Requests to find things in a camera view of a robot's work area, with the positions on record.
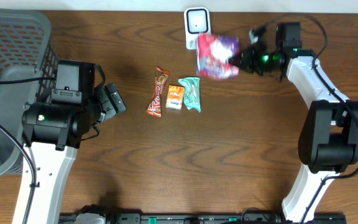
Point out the white barcode scanner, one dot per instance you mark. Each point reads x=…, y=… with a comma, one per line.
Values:
x=197, y=21

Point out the orange brown snack bag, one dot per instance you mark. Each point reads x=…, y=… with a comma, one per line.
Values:
x=155, y=106

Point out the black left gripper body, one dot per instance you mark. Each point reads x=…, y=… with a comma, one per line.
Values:
x=111, y=100

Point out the red purple snack pack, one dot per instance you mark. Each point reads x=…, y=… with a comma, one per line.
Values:
x=212, y=54

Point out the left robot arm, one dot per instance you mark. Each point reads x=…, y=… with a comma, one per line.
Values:
x=53, y=132

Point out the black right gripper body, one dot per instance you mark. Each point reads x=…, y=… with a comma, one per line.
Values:
x=259, y=58

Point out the green white snack packet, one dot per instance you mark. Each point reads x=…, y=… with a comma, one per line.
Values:
x=192, y=92

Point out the small orange box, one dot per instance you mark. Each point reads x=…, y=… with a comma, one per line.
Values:
x=175, y=97

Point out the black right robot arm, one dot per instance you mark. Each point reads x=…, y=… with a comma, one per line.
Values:
x=328, y=142

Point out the grey plastic mesh basket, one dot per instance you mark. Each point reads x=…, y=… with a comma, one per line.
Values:
x=28, y=64

